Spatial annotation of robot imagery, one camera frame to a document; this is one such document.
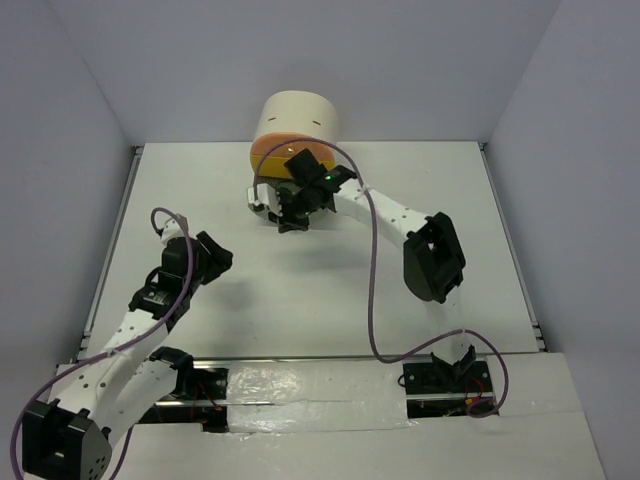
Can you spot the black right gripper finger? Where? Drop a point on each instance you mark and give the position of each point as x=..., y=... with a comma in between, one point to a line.
x=289, y=225
x=274, y=218

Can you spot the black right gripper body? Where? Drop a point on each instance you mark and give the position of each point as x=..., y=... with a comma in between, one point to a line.
x=295, y=207

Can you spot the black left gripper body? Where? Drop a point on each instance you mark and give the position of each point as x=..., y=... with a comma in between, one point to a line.
x=194, y=284

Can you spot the yellow drawer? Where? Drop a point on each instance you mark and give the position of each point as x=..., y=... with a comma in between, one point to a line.
x=274, y=165

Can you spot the orange top drawer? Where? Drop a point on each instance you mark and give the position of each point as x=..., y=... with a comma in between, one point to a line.
x=287, y=144

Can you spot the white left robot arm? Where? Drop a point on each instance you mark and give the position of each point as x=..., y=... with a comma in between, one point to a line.
x=73, y=435

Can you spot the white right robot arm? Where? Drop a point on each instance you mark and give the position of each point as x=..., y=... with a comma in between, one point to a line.
x=432, y=257

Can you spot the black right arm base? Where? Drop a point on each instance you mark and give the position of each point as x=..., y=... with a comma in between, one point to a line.
x=435, y=389

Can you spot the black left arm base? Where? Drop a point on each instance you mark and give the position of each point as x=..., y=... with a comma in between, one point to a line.
x=198, y=397

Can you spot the cream round drawer cabinet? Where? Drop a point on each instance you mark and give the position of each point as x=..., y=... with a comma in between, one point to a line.
x=293, y=114

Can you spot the clear plastic sheet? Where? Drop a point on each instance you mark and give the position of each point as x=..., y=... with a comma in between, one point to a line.
x=315, y=396

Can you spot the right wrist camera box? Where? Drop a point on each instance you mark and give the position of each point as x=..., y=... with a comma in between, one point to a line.
x=258, y=197

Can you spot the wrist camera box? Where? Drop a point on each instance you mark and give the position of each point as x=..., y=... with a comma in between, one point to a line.
x=173, y=228
x=258, y=197

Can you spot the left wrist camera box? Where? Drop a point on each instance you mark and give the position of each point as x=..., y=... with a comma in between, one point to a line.
x=173, y=228

